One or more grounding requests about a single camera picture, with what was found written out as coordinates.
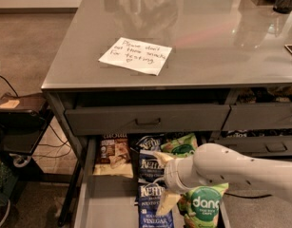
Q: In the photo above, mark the grey top left drawer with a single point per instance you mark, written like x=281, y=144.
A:
x=146, y=118

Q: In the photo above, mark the black side cart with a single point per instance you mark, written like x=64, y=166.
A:
x=23, y=122

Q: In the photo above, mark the open grey middle drawer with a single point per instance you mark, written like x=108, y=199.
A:
x=107, y=201

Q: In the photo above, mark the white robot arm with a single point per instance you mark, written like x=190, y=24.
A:
x=213, y=164

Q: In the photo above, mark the grey middle right drawer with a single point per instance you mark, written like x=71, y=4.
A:
x=277, y=146

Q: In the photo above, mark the green dang chip bag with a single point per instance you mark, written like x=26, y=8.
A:
x=200, y=206
x=182, y=147

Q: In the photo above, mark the grey top right drawer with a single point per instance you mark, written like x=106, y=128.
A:
x=259, y=116

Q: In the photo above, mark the blue kettle chip bag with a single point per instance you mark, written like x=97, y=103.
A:
x=149, y=168
x=150, y=142
x=148, y=202

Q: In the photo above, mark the back green Dang chip bag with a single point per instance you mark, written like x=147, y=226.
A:
x=182, y=147

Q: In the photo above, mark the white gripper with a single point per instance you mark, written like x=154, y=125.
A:
x=173, y=176

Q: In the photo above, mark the grey drawer cabinet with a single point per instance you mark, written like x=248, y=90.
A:
x=219, y=48

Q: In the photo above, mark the white handwritten paper note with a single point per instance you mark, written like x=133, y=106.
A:
x=136, y=55

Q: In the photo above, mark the front green Dang chip bag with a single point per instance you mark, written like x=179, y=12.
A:
x=200, y=206

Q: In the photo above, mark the brown cracker snack bag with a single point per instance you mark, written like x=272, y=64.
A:
x=113, y=157

